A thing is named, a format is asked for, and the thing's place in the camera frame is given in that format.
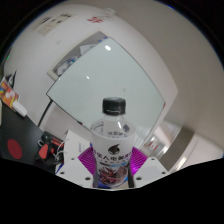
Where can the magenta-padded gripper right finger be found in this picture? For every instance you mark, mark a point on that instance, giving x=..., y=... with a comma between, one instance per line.
x=151, y=170

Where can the large white wall poster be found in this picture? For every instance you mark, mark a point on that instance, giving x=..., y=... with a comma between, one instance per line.
x=46, y=26

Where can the small white wall poster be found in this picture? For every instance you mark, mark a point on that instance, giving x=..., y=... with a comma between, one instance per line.
x=66, y=15

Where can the black and red hand tool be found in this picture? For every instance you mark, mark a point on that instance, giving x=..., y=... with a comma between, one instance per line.
x=46, y=150

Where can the black bag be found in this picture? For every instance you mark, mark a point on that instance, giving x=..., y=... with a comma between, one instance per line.
x=11, y=77

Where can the clear black-capped drink bottle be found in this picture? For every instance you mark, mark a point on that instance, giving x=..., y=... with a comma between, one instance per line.
x=112, y=150

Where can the flat round red coaster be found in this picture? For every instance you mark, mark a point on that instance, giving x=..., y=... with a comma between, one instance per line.
x=14, y=149

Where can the red wall floor sign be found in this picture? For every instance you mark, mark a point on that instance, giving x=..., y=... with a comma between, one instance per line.
x=95, y=19

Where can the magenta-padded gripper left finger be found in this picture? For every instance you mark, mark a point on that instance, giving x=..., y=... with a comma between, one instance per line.
x=71, y=171

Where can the whiteboard on stand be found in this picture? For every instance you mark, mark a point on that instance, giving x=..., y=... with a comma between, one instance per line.
x=113, y=83

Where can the red and white banner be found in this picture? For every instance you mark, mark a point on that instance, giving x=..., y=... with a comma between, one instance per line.
x=153, y=145

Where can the small white oblong case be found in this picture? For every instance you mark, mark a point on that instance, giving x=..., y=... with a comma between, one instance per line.
x=20, y=108

